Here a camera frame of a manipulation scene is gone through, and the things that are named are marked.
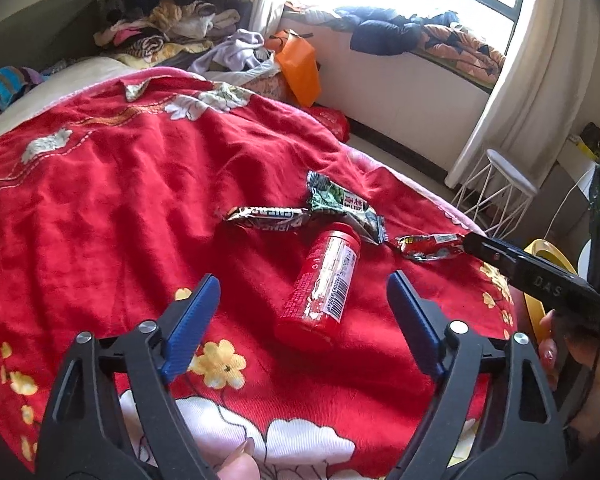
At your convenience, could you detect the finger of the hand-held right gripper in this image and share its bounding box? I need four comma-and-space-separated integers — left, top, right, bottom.
462, 231, 588, 333

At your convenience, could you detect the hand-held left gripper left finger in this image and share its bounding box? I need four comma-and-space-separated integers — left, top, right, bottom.
34, 273, 222, 480

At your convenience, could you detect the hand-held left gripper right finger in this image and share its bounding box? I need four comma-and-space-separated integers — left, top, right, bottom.
386, 270, 566, 480

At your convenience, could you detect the yellow-rimmed trash bin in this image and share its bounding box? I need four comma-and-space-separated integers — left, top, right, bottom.
522, 240, 581, 341

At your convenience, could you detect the red snack wrapper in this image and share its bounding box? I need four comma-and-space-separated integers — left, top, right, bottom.
391, 232, 473, 262

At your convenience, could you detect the red plastic bottle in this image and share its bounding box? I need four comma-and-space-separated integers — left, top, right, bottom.
274, 221, 363, 351

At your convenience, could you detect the person's right hand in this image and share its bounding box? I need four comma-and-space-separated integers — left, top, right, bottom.
536, 309, 600, 441

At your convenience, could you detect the person's left hand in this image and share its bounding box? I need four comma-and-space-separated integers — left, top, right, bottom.
215, 437, 261, 480

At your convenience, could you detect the yellow black box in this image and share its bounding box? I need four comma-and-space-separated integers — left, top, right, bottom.
577, 122, 600, 161

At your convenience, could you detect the dark brown snack wrapper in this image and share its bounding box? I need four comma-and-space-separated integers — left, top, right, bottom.
223, 205, 313, 232

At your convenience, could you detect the green snack wrapper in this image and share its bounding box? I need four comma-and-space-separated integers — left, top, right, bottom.
306, 170, 390, 246

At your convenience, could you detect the red floral blanket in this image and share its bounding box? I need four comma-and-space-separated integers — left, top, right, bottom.
0, 70, 518, 480

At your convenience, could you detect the cream curtain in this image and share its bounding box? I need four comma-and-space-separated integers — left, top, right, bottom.
445, 0, 588, 188
250, 0, 293, 46

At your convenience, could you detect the red bag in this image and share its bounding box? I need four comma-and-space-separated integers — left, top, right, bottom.
310, 106, 351, 143

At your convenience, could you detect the orange bag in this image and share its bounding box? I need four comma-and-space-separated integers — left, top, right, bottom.
270, 29, 321, 108

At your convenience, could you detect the pale crumpled garment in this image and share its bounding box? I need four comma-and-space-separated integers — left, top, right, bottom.
187, 29, 281, 76

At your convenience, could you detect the dark jacket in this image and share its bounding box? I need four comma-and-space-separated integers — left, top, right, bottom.
332, 6, 461, 56

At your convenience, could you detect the cream bed sheet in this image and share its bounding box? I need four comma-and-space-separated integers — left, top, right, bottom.
0, 55, 131, 146

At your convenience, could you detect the blue patterned cloth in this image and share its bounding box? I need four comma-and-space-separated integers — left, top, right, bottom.
0, 66, 43, 126

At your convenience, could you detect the pile of clothes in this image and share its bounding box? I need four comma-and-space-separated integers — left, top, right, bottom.
94, 0, 253, 58

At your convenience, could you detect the white cable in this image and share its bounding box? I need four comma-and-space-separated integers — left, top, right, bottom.
550, 167, 596, 246

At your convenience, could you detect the white wire stool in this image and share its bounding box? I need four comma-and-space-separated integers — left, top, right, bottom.
452, 149, 538, 238

